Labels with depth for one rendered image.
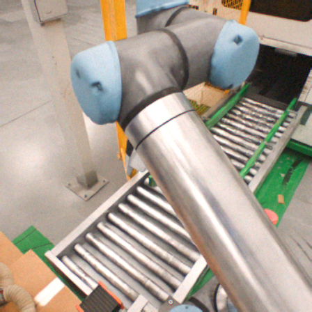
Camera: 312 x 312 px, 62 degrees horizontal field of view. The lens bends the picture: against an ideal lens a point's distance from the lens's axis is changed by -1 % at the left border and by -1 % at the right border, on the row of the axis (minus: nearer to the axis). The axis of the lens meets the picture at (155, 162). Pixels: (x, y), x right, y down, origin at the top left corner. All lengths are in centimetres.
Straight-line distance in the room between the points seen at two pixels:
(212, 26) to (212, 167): 17
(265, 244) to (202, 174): 8
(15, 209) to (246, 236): 249
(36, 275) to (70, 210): 137
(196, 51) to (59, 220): 221
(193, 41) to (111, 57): 10
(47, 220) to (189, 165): 226
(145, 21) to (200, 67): 13
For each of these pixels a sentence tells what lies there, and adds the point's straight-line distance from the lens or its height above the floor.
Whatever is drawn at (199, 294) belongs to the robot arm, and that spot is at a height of 124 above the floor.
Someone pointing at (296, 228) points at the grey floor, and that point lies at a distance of 253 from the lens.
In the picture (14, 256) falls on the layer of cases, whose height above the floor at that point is 54.
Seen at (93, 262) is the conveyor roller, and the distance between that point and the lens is 154.
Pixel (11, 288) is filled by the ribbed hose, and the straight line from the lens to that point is 92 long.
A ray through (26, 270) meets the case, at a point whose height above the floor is 94.
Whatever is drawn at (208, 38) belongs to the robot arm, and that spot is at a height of 181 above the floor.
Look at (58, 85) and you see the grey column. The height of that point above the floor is 108.
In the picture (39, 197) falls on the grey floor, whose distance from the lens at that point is 265.
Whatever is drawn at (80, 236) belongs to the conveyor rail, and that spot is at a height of 57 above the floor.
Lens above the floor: 192
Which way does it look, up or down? 45 degrees down
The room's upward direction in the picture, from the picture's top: straight up
